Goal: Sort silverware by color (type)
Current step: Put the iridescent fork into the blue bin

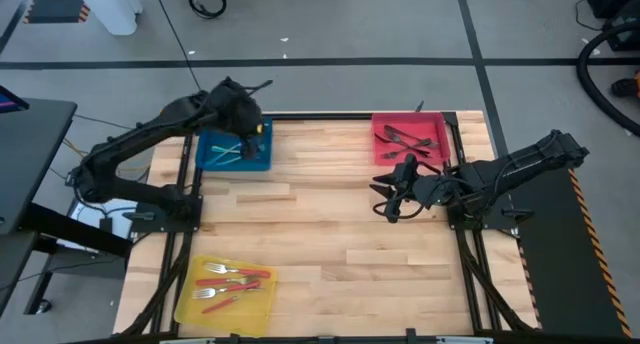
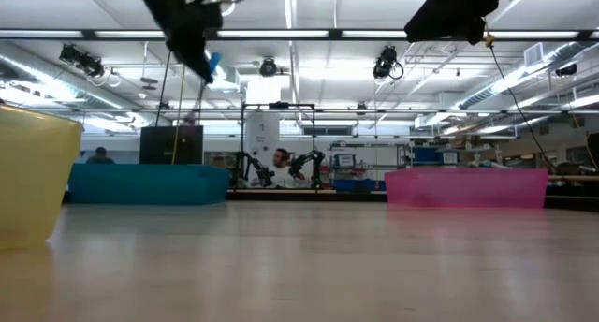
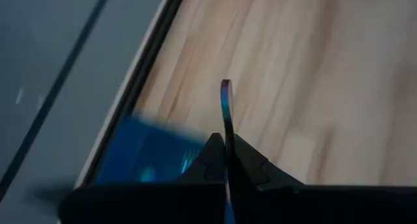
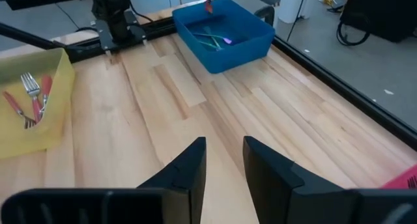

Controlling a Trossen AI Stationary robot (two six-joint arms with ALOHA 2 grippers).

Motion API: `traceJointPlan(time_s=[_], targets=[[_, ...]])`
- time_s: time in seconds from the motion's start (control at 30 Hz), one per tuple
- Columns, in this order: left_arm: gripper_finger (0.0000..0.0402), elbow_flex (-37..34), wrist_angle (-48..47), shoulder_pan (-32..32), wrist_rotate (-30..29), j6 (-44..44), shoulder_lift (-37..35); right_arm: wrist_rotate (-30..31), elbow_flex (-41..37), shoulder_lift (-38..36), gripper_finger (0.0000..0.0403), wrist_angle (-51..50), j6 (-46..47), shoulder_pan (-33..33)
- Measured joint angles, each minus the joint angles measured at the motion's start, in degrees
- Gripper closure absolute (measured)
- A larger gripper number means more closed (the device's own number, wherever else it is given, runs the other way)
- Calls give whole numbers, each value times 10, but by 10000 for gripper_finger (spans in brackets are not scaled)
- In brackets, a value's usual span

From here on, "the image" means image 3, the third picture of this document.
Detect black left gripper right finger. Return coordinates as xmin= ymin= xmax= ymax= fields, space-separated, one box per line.
xmin=227 ymin=134 xmax=304 ymax=186

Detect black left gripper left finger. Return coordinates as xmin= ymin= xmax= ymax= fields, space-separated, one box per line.
xmin=177 ymin=132 xmax=228 ymax=186

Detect blue plastic bin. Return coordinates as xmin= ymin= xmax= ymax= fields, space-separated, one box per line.
xmin=94 ymin=115 xmax=209 ymax=186

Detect black table frame rails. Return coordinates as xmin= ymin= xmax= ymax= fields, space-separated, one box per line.
xmin=74 ymin=0 xmax=189 ymax=189

